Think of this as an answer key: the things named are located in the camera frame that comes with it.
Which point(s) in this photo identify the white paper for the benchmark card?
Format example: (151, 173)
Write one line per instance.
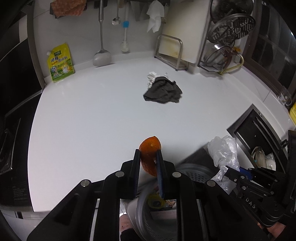
(152, 76)

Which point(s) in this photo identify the black stove hob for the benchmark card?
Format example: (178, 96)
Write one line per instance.
(15, 136)

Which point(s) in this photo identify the white cutting board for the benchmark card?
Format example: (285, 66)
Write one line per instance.
(186, 20)

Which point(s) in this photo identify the steel cutting board rack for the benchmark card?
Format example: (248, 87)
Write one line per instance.
(171, 57)

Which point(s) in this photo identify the blue white bottle brush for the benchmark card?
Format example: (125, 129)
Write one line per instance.
(124, 45)

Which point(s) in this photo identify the steel kitchen sink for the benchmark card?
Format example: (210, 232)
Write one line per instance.
(252, 130)

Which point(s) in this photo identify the small steel spoon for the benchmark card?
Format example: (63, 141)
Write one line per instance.
(117, 20)

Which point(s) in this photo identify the dark grey cloth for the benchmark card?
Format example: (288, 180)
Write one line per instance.
(162, 90)

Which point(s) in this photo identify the white hanging towel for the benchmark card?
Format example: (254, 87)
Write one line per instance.
(155, 12)

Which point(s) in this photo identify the clear glass mug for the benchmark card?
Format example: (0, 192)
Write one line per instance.
(284, 97)

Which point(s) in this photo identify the steel ladle spatula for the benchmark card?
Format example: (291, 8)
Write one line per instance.
(102, 57)

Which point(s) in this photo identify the steel steamer tray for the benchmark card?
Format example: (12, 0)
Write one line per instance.
(231, 28)

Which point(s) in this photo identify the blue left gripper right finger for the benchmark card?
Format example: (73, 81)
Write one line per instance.
(161, 174)

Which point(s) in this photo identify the orange patterned dish cloth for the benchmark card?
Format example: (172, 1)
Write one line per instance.
(68, 7)

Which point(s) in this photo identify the steel pot lid rack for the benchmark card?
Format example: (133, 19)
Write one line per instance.
(217, 11)

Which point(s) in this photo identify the orange peel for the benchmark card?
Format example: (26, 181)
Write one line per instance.
(148, 149)

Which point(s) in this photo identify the clear plastic bag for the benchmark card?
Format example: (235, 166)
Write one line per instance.
(223, 151)

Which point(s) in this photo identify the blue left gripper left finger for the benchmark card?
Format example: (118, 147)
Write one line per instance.
(134, 173)

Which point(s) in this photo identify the dirty dishes in sink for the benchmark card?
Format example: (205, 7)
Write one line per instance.
(263, 160)

